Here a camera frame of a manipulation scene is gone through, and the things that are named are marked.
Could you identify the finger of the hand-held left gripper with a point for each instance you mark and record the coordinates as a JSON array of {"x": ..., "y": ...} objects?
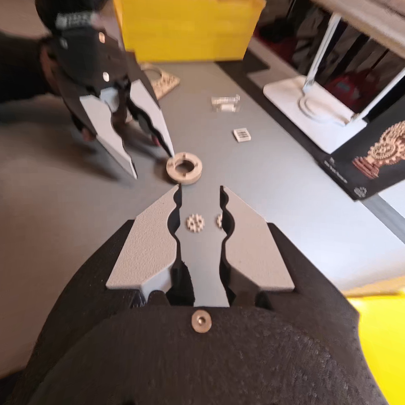
[
  {"x": 101, "y": 123},
  {"x": 147, "y": 107}
]

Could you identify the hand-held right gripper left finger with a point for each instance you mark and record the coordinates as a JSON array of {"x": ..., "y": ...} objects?
[{"x": 142, "y": 250}]

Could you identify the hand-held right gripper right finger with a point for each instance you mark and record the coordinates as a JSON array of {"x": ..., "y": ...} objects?
[{"x": 256, "y": 253}]

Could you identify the small wooden gear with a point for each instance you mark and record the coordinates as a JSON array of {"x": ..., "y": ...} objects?
[
  {"x": 219, "y": 220},
  {"x": 195, "y": 223}
]

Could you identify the grey desk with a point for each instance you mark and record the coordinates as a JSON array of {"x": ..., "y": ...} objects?
[{"x": 63, "y": 205}]

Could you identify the person's left hand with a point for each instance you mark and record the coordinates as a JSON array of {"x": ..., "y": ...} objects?
[{"x": 48, "y": 68}]

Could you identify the wooden puzzle sheet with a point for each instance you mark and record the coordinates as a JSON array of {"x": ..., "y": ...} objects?
[{"x": 166, "y": 84}]

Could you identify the clear plastic bag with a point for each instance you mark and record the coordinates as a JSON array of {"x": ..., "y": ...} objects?
[{"x": 226, "y": 103}]

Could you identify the yellow plastic bin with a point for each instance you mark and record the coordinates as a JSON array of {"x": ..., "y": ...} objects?
[
  {"x": 382, "y": 348},
  {"x": 183, "y": 28}
]

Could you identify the small wooden grid piece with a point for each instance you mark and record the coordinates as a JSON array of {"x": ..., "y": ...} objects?
[{"x": 242, "y": 135}]

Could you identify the black puzzle box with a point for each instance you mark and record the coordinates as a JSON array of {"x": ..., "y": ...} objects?
[{"x": 364, "y": 171}]

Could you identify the white stand base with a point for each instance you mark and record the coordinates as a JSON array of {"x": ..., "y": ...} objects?
[{"x": 300, "y": 104}]

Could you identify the red bag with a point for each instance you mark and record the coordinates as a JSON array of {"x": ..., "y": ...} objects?
[{"x": 348, "y": 88}]

